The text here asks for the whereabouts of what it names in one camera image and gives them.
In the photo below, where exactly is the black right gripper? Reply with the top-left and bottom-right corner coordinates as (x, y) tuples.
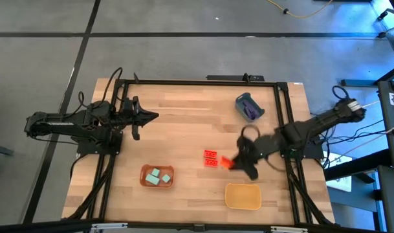
(228, 134), (271, 181)

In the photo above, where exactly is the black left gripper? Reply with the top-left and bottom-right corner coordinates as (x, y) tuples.
(118, 95), (160, 141)

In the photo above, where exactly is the yellow plastic basket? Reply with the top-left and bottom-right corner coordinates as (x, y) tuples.
(224, 183), (262, 210)

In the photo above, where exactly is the long mint green block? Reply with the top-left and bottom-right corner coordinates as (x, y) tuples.
(145, 173), (161, 186)

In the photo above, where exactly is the blue-grey plastic basket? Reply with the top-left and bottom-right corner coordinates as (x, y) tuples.
(234, 92), (266, 123)

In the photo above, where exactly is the orange plastic basket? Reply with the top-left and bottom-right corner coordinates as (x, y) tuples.
(139, 164), (175, 190)

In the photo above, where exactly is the black aluminium table frame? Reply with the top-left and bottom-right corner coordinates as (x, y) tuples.
(62, 72), (336, 233)

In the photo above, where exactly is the silver frame bracket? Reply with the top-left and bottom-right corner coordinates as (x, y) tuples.
(270, 226), (309, 233)
(91, 222), (129, 231)

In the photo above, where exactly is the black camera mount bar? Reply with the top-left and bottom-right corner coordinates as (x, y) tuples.
(206, 73), (265, 82)

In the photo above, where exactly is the yellow extension cable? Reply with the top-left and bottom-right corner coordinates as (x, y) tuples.
(266, 0), (334, 19)

